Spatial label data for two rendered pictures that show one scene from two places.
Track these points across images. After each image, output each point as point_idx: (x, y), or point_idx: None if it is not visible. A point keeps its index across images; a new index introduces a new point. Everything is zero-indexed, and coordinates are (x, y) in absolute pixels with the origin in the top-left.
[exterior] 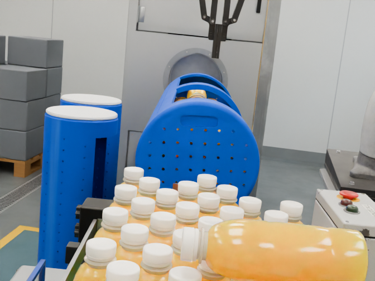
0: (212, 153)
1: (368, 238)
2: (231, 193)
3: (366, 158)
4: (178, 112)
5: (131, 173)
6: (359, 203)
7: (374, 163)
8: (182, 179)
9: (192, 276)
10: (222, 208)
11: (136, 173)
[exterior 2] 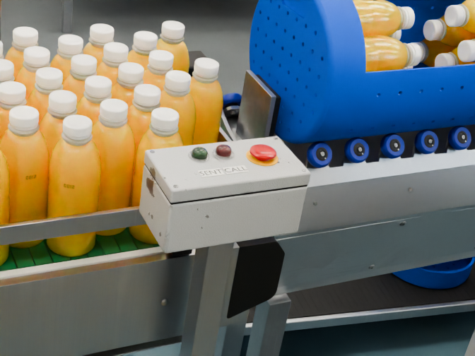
0: (297, 53)
1: (155, 182)
2: (168, 82)
3: None
4: None
5: (162, 26)
6: (247, 164)
7: None
8: (273, 73)
9: None
10: (94, 75)
11: (165, 29)
